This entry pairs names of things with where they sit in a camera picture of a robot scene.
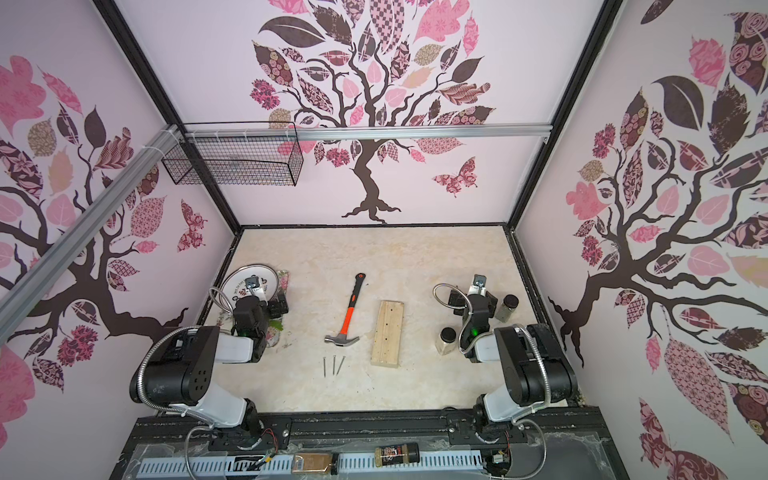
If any red black claw hammer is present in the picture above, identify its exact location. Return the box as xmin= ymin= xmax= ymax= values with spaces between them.
xmin=324 ymin=273 xmax=366 ymax=347

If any wooden block with nails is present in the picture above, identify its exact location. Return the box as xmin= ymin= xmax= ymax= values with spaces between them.
xmin=371 ymin=300 xmax=405 ymax=368

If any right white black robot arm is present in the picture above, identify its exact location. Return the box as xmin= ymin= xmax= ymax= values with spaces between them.
xmin=433 ymin=283 xmax=578 ymax=434

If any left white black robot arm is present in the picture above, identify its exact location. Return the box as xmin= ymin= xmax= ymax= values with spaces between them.
xmin=129 ymin=290 xmax=289 ymax=437

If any white round plate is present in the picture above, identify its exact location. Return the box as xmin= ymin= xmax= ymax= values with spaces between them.
xmin=214 ymin=264 xmax=280 ymax=313

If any glass jar black lid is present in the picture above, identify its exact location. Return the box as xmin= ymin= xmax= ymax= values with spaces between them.
xmin=435 ymin=327 xmax=458 ymax=356

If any floral cloth mat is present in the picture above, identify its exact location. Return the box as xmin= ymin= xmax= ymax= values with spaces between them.
xmin=210 ymin=270 xmax=289 ymax=348

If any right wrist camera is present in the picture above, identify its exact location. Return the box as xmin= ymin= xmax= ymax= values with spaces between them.
xmin=468 ymin=274 xmax=487 ymax=296

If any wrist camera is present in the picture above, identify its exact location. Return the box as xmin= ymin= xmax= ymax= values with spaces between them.
xmin=468 ymin=274 xmax=487 ymax=296
xmin=244 ymin=275 xmax=267 ymax=301

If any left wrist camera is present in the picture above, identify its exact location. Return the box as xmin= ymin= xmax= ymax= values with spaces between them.
xmin=244 ymin=275 xmax=267 ymax=301

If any black wire basket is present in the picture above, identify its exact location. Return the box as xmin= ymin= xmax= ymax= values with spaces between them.
xmin=162 ymin=120 xmax=304 ymax=187

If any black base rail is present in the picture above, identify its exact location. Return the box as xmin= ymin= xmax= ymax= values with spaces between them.
xmin=110 ymin=407 xmax=628 ymax=479

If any white slotted cable duct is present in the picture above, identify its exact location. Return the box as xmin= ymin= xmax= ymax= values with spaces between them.
xmin=127 ymin=450 xmax=483 ymax=479

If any rear aluminium rail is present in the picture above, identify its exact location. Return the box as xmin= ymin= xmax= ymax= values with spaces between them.
xmin=184 ymin=123 xmax=553 ymax=141

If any aluminium rail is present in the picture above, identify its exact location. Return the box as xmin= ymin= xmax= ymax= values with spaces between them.
xmin=184 ymin=123 xmax=553 ymax=141
xmin=1 ymin=124 xmax=181 ymax=343

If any left aluminium rail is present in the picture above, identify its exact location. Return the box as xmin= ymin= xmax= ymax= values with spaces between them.
xmin=1 ymin=124 xmax=181 ymax=343

